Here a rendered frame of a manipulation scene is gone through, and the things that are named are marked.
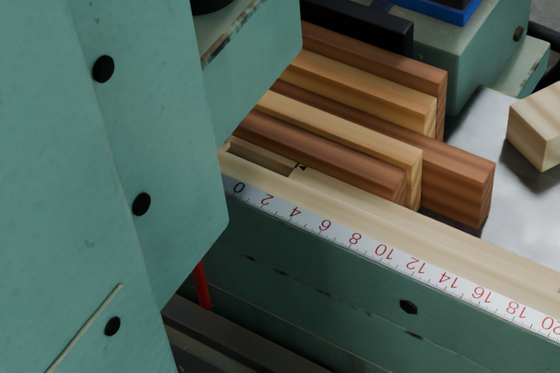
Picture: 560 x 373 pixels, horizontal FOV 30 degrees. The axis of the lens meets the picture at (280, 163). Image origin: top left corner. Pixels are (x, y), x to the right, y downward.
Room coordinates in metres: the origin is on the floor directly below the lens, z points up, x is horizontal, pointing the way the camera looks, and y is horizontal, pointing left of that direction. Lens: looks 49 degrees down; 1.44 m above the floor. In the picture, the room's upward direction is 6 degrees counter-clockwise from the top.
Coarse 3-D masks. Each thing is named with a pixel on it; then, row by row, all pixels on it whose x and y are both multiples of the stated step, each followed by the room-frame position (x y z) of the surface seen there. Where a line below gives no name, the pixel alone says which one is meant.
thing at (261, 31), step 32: (256, 0) 0.44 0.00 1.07; (288, 0) 0.46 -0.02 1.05; (224, 32) 0.42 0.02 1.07; (256, 32) 0.44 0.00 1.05; (288, 32) 0.46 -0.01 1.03; (224, 64) 0.41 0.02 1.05; (256, 64) 0.43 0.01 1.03; (288, 64) 0.46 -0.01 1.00; (224, 96) 0.41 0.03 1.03; (256, 96) 0.43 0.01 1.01; (224, 128) 0.40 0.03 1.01
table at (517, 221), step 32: (512, 64) 0.57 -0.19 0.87; (544, 64) 0.58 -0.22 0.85; (480, 96) 0.51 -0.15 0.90; (512, 96) 0.51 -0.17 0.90; (448, 128) 0.48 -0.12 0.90; (480, 128) 0.48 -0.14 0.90; (512, 160) 0.45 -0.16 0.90; (512, 192) 0.42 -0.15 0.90; (544, 192) 0.42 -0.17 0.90; (448, 224) 0.40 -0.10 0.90; (512, 224) 0.40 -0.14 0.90; (544, 224) 0.39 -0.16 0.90; (224, 256) 0.41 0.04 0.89; (544, 256) 0.37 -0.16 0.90; (224, 288) 0.41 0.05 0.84; (256, 288) 0.39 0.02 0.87; (288, 288) 0.38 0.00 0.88; (288, 320) 0.38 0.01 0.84; (320, 320) 0.36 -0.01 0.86; (352, 320) 0.35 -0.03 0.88; (384, 320) 0.34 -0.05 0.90; (352, 352) 0.35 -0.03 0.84; (384, 352) 0.34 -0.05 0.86; (416, 352) 0.32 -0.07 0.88; (448, 352) 0.31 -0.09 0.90
